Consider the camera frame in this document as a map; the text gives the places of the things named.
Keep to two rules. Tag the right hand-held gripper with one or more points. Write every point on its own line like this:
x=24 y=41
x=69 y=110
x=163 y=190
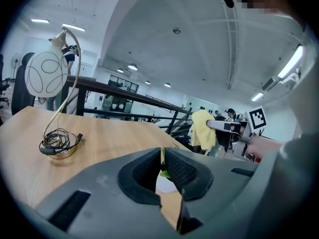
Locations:
x=256 y=119

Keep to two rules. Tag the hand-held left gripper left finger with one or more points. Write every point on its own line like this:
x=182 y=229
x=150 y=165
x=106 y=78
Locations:
x=104 y=203

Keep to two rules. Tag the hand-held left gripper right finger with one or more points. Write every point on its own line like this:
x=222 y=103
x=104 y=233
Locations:
x=214 y=183

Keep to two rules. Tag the yellow cloth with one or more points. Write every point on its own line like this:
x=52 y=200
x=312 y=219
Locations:
x=202 y=131

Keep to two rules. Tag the green plant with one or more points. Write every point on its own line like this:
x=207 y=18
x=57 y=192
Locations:
x=164 y=184

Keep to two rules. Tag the person's right forearm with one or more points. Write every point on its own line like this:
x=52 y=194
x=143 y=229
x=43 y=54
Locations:
x=266 y=146

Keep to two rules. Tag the ceiling tube light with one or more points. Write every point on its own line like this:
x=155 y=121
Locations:
x=257 y=96
x=73 y=27
x=40 y=21
x=291 y=61

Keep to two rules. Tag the round ceiling lamp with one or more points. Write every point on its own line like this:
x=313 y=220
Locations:
x=147 y=82
x=120 y=70
x=167 y=85
x=132 y=67

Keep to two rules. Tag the white ceiling air conditioner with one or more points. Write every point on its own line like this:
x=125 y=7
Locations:
x=274 y=82

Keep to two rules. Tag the person's light grey shirt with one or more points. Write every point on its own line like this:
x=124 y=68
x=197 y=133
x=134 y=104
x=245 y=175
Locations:
x=306 y=108

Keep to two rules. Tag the black metal railing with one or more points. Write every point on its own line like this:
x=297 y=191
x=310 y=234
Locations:
x=112 y=89

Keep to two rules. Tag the black mesh office chair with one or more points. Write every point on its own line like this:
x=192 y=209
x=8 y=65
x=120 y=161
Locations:
x=21 y=93

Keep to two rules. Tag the brass lamp with white globe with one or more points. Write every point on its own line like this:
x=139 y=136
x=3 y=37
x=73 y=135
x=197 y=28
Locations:
x=46 y=73

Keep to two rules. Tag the white standing fan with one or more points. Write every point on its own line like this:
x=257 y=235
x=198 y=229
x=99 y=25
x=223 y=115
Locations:
x=16 y=60

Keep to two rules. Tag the group of black wall-mounted devices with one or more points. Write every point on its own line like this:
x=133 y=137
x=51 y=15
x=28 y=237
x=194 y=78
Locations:
x=203 y=107

